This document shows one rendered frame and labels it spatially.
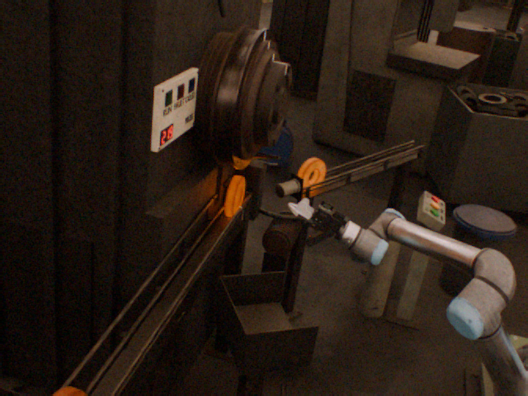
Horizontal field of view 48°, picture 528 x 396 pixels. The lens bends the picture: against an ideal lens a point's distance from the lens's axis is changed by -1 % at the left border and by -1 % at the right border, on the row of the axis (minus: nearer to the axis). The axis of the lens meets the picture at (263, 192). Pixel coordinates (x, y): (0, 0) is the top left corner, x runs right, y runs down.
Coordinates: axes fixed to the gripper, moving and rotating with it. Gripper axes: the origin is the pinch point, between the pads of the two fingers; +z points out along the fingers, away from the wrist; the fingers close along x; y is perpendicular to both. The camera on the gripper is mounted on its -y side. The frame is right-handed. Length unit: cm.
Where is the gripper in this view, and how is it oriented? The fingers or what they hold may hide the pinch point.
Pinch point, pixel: (290, 207)
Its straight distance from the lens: 213.1
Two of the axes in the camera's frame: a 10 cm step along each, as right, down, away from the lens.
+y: 4.2, -7.8, -4.7
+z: -8.6, -5.0, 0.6
